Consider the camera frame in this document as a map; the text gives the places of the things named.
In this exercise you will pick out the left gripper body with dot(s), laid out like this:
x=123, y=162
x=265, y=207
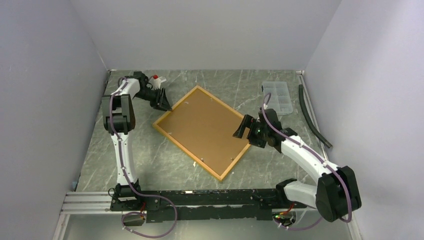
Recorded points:
x=148, y=95

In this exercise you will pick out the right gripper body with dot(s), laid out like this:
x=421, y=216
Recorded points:
x=257, y=136

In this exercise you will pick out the brown backing board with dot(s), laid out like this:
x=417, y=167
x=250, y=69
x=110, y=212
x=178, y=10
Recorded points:
x=202, y=129

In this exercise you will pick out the yellow picture frame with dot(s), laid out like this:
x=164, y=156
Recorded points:
x=185, y=149

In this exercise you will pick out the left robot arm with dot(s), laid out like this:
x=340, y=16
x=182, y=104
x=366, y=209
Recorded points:
x=119, y=121

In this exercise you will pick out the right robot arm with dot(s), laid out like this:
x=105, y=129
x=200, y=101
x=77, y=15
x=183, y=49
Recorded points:
x=334, y=194

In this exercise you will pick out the clear plastic organizer box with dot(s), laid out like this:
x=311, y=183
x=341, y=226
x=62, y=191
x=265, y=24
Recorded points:
x=277, y=97

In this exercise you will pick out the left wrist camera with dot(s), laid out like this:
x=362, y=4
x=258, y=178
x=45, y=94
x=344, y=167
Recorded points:
x=156, y=81

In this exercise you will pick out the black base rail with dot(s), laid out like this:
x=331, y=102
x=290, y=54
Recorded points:
x=166, y=205

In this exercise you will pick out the aluminium extrusion frame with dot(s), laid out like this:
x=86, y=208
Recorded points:
x=84, y=203

